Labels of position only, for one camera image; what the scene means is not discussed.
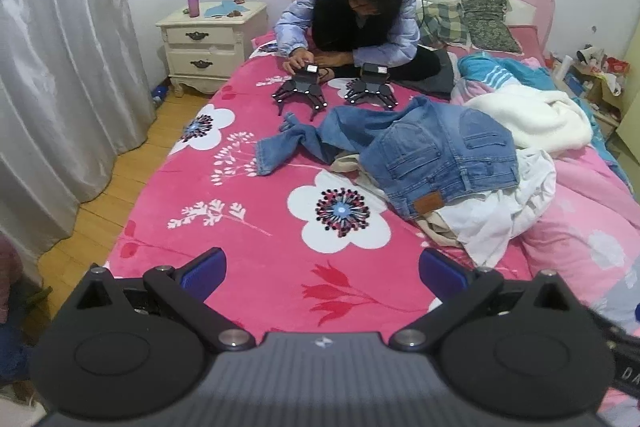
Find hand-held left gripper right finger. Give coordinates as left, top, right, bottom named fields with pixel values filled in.
left=389, top=248, right=583, bottom=353

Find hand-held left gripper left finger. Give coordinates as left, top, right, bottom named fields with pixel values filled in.
left=67, top=247, right=257, bottom=354

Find blue denim jeans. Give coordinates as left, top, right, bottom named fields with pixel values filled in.
left=256, top=96, right=521, bottom=222

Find pink floral blanket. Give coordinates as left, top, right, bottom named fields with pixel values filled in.
left=102, top=32, right=531, bottom=338

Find white shirt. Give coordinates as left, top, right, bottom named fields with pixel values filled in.
left=440, top=147, right=557, bottom=269

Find light pink quilt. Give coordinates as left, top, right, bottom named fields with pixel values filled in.
left=520, top=142, right=640, bottom=338

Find white fluffy sweater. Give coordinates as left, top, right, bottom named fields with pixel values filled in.
left=462, top=84, right=595, bottom=152

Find dark grey cloth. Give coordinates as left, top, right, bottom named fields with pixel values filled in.
left=395, top=49, right=457, bottom=96

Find teal striped blanket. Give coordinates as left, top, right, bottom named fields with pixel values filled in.
left=457, top=51, right=633, bottom=188

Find cluttered cream nightstand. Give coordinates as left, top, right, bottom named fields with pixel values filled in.
left=550, top=52, right=626, bottom=138

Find cardboard box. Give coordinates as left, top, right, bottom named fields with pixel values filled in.
left=570, top=62, right=623, bottom=108

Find green plaid pillow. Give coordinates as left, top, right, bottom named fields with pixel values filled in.
left=417, top=2, right=471, bottom=48

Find pale yellow wardrobe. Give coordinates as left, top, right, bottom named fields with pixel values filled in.
left=615, top=0, right=640, bottom=198

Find grey curtain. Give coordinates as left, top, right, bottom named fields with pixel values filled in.
left=0, top=0, right=157, bottom=278

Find green floral pillow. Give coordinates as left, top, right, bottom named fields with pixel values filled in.
left=460, top=0, right=523, bottom=54

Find blue paper sheet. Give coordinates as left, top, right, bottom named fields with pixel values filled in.
left=202, top=0, right=250, bottom=18

